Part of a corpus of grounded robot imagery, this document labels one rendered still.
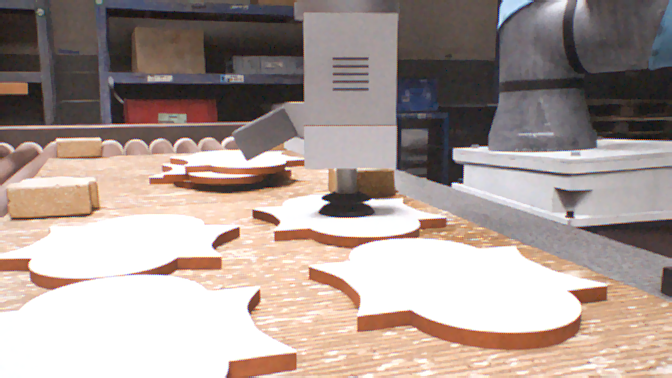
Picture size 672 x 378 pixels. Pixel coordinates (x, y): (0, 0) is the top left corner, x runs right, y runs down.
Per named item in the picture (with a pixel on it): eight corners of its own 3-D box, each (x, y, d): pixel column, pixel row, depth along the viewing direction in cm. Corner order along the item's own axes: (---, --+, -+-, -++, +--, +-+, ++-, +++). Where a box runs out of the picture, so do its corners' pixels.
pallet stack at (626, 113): (607, 181, 660) (613, 98, 646) (687, 198, 566) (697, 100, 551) (498, 187, 621) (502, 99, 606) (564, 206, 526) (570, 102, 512)
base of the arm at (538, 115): (548, 143, 102) (548, 82, 100) (621, 147, 88) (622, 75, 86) (468, 149, 96) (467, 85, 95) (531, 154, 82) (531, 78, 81)
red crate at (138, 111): (211, 132, 508) (210, 97, 503) (218, 136, 466) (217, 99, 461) (126, 134, 488) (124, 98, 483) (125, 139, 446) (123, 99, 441)
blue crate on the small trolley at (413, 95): (392, 109, 439) (392, 79, 436) (440, 112, 398) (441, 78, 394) (347, 111, 419) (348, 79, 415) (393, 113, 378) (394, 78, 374)
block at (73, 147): (102, 156, 90) (101, 137, 89) (102, 158, 88) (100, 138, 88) (57, 158, 88) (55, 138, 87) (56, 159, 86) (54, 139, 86)
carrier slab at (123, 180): (288, 159, 100) (288, 149, 100) (399, 206, 62) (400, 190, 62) (49, 169, 88) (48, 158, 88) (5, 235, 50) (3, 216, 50)
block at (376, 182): (389, 193, 60) (389, 165, 60) (397, 196, 58) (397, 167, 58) (330, 196, 58) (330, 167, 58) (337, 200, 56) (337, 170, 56)
